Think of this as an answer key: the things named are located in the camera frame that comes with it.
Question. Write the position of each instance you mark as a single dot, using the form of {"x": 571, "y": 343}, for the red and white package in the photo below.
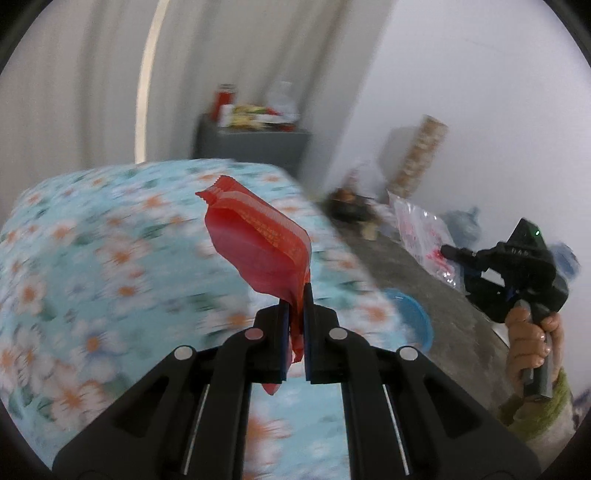
{"x": 225, "y": 94}

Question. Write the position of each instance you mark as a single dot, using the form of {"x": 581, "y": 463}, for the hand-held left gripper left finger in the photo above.
{"x": 272, "y": 350}

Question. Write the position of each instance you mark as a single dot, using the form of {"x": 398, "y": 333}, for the small white bottle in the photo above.
{"x": 227, "y": 115}

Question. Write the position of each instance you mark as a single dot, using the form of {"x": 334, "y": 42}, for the clear plastic bag red print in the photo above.
{"x": 420, "y": 230}

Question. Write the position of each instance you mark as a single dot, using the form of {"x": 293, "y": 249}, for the blue plastic basket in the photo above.
{"x": 415, "y": 318}

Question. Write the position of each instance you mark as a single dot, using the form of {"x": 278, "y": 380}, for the pile of snack packets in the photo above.
{"x": 258, "y": 117}

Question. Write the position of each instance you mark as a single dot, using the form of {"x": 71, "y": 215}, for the red plastic snack wrapper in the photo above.
{"x": 258, "y": 240}

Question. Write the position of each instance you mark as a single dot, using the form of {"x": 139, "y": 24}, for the tall patterned box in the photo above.
{"x": 422, "y": 152}

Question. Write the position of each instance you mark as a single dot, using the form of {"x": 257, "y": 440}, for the person's right forearm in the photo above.
{"x": 531, "y": 420}

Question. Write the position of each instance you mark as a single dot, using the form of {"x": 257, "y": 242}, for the person's right hand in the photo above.
{"x": 521, "y": 341}

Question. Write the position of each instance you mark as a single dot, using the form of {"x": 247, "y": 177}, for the dark box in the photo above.
{"x": 351, "y": 207}

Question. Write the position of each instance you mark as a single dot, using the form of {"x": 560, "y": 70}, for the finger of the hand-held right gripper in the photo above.
{"x": 487, "y": 297}
{"x": 468, "y": 257}

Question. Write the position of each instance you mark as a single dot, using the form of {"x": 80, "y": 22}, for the white plastic bag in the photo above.
{"x": 374, "y": 180}
{"x": 284, "y": 97}

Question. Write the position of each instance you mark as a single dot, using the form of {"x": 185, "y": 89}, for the grey cabinet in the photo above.
{"x": 249, "y": 147}

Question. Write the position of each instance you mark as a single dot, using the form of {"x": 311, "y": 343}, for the large blue water jug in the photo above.
{"x": 466, "y": 226}

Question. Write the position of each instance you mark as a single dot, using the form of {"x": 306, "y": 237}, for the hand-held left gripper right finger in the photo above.
{"x": 321, "y": 355}

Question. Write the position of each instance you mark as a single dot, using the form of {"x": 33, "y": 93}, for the floral blue cloth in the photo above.
{"x": 115, "y": 277}

